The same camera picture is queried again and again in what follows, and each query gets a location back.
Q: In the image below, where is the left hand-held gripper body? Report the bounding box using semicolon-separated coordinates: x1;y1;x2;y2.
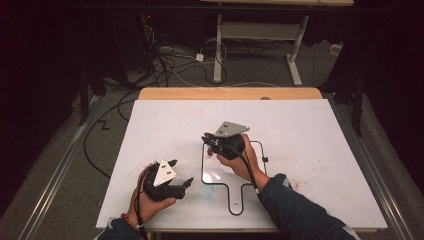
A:
142;159;187;202

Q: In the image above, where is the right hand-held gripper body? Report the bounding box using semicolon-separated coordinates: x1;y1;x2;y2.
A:
211;120;251;161

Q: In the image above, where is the small paddle-shaped whiteboard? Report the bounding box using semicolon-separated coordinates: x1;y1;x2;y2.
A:
200;139;268;216

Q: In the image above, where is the person's right hand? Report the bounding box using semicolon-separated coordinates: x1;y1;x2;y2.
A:
216;132;271;191

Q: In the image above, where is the person's left hand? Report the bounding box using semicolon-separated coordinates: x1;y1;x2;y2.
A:
127;185;177;229

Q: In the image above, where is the wooden table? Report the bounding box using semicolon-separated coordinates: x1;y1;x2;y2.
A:
137;86;324;101

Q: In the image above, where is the large white table board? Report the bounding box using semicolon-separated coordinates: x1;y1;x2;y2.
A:
95;98;389;232

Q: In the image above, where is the black metal stand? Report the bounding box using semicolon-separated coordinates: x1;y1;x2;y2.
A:
77;64;107;127
333;71;367;138

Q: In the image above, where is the small white box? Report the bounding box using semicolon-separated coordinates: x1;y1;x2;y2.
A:
329;42;344;57

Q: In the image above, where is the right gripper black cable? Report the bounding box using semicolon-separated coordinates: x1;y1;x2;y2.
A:
229;144;262;196

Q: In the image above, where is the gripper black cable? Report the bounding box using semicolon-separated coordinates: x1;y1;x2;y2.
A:
134;163;150;240
229;144;262;196

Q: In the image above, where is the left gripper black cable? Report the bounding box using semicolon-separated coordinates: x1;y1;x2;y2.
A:
134;163;150;240

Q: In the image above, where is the red bracelet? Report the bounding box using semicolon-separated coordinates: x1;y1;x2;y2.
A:
120;213;145;231

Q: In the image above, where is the tangle of floor cables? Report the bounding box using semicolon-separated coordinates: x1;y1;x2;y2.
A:
141;24;229;88

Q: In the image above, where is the long black floor cable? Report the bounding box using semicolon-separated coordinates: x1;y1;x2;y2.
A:
82;89;141;180

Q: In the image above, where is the aluminium floor rail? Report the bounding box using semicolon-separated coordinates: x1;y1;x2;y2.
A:
14;95;103;240
333;99;416;240

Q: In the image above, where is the white metal desk frame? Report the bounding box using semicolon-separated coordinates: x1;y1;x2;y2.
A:
212;13;310;87

